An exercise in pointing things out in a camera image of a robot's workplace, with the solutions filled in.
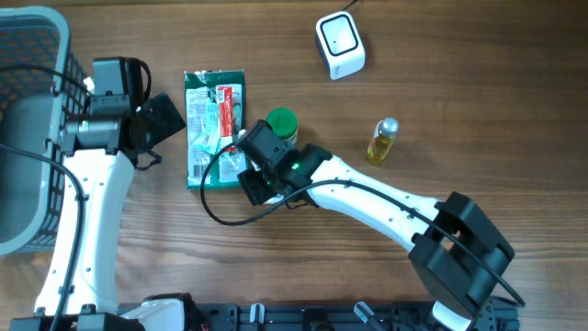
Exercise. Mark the green lid jar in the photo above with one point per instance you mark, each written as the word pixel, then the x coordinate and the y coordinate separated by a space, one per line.
pixel 284 124

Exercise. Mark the yellow dish soap bottle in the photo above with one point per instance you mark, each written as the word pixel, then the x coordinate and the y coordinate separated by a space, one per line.
pixel 384 137

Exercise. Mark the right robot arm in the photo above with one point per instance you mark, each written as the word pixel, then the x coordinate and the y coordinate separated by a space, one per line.
pixel 456 251

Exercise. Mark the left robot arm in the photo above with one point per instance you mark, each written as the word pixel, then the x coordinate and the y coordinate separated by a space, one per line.
pixel 101 145

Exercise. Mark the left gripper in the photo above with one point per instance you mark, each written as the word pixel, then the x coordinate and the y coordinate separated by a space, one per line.
pixel 165 116

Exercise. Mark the grey plastic mesh basket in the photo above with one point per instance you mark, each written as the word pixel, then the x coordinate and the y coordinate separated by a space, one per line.
pixel 42 84

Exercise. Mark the white barcode scanner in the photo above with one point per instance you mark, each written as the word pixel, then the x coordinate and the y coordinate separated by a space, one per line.
pixel 340 45

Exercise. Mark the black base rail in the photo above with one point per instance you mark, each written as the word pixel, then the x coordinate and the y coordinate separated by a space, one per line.
pixel 178 311

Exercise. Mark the green sponge pack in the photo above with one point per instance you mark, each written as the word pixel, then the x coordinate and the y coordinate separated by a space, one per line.
pixel 215 111

